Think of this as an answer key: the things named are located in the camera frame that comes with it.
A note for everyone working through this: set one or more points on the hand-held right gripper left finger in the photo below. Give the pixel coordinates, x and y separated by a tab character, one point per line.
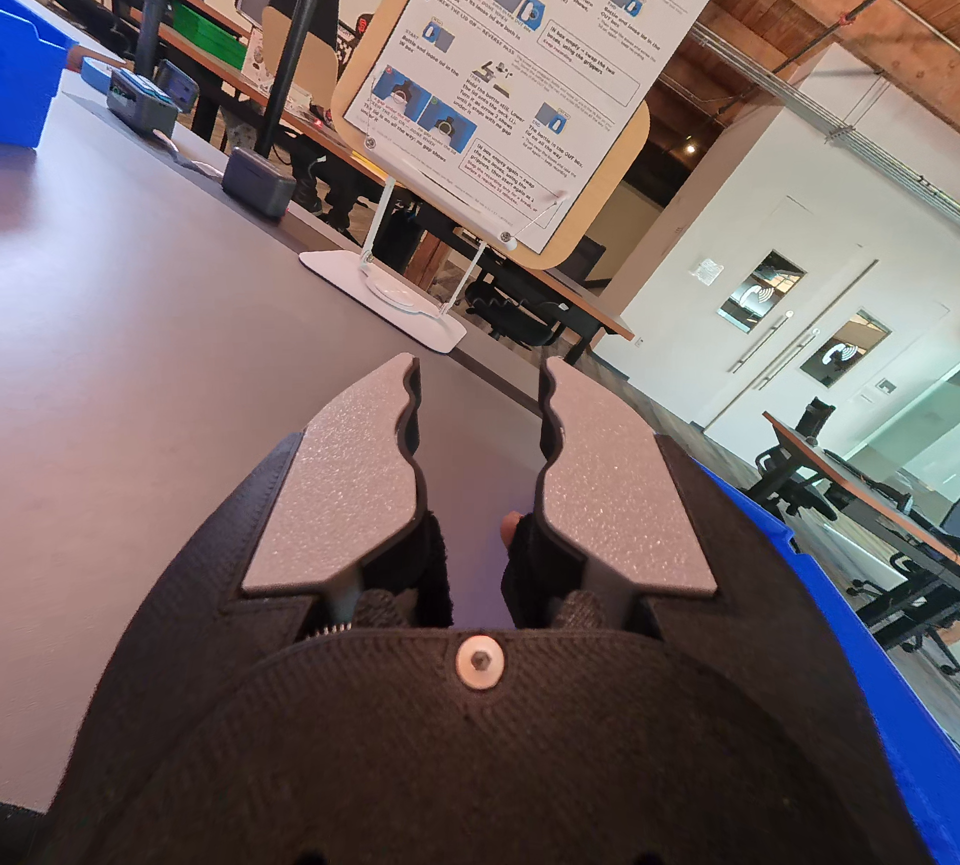
337	505

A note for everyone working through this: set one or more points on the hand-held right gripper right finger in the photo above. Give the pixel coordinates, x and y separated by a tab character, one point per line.
622	505

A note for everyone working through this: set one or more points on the blue plastic bin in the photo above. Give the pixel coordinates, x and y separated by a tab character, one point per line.
900	692
30	77

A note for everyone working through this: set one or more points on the black office chair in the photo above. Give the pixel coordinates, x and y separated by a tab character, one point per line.
795	482
510	317
907	602

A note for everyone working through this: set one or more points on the wood-top office desk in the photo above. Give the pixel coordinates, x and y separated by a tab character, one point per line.
862	497

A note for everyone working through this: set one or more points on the dark grey case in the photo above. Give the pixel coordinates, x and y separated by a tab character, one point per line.
259	182

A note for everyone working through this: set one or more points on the cardboard sheet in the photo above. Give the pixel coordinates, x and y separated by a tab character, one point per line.
300	62

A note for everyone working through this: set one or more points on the grey charger box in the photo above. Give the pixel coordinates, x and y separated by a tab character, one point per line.
142	104

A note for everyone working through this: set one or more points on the white cardboard box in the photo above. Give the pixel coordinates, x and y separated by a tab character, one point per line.
257	59

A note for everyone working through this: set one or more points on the instruction sign stand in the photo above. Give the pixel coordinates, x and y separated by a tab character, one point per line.
562	55

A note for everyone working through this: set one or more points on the thin black pole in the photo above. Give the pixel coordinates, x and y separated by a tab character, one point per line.
300	25

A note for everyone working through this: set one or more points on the green plastic bin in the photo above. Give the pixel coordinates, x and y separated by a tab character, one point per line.
210	36

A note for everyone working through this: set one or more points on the white wall sign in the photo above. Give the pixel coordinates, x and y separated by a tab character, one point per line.
707	272

